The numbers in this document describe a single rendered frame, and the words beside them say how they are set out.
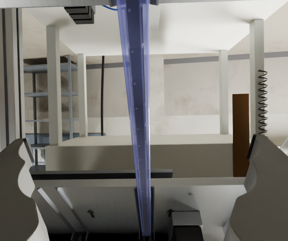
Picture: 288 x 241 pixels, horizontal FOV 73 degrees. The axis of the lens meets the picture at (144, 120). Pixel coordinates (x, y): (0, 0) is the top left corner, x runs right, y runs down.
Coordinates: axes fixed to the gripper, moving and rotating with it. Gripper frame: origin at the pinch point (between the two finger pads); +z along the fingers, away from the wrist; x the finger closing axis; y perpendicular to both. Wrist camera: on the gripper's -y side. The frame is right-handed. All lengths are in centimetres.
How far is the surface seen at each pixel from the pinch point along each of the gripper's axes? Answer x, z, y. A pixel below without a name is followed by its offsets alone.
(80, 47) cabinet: -27, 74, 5
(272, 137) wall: 185, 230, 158
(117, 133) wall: -51, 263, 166
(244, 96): 30, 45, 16
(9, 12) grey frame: -33, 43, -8
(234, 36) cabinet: 33, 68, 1
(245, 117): 30, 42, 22
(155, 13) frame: 2.8, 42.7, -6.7
